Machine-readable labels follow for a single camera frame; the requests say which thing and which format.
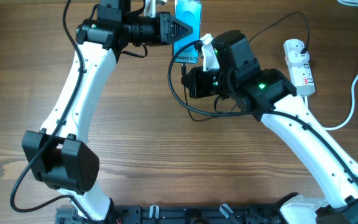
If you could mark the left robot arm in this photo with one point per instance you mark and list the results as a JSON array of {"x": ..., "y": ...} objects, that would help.
[{"x": 58, "y": 153}]

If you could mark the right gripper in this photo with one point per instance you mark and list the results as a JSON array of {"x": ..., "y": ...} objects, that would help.
[{"x": 191, "y": 83}]

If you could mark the white power strip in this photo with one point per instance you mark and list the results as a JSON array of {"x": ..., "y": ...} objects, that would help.
[{"x": 302, "y": 79}]

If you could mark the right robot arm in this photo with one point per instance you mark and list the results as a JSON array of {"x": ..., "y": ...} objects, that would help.
[{"x": 231, "y": 70}]

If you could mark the Galaxy S25 smartphone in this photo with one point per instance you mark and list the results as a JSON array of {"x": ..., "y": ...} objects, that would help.
[{"x": 188, "y": 12}]

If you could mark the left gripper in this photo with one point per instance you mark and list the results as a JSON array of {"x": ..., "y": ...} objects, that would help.
[{"x": 164, "y": 22}]

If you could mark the white USB charger adapter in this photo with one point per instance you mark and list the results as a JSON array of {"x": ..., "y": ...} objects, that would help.
[{"x": 293, "y": 53}]

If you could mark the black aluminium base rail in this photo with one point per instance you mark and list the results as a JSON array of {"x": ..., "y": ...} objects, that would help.
[{"x": 223, "y": 214}]

